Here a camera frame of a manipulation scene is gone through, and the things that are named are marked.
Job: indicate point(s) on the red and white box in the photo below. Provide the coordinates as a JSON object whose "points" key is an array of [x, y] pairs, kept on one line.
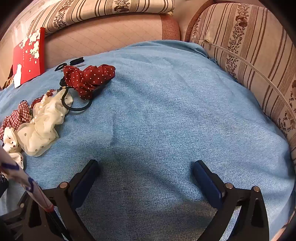
{"points": [[27, 58]]}

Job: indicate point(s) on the striped floral cushion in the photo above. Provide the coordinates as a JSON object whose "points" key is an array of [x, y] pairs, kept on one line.
{"points": [[104, 7], [249, 46]]}

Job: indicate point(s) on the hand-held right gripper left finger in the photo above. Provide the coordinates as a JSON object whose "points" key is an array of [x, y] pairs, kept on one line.
{"points": [[85, 178]]}

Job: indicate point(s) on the white dotted scrunchie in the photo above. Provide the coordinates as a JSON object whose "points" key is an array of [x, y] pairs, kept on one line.
{"points": [[10, 141]]}

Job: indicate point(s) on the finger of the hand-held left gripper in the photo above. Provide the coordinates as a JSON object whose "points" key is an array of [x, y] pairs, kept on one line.
{"points": [[59, 226]]}

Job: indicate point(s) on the red plaid scrunchie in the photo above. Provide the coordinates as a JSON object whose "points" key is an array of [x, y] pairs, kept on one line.
{"points": [[16, 118]]}

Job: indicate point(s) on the pink sofa backrest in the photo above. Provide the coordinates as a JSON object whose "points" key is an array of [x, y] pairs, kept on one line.
{"points": [[104, 34]]}

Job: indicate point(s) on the silver hair clip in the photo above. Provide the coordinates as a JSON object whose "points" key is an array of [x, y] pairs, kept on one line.
{"points": [[77, 65]]}

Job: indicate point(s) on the red polka dot scrunchie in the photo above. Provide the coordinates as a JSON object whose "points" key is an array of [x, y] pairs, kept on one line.
{"points": [[85, 78]]}

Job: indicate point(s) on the cream chiffon scrunchie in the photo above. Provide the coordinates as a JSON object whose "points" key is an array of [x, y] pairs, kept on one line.
{"points": [[44, 122]]}

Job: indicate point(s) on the brown patterned cloth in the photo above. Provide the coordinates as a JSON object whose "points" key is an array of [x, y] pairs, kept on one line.
{"points": [[8, 80]]}

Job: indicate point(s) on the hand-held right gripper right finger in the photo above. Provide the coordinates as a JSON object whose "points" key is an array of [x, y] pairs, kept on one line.
{"points": [[208, 183]]}

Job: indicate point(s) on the blue blanket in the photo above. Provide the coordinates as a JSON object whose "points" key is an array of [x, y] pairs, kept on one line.
{"points": [[161, 104]]}

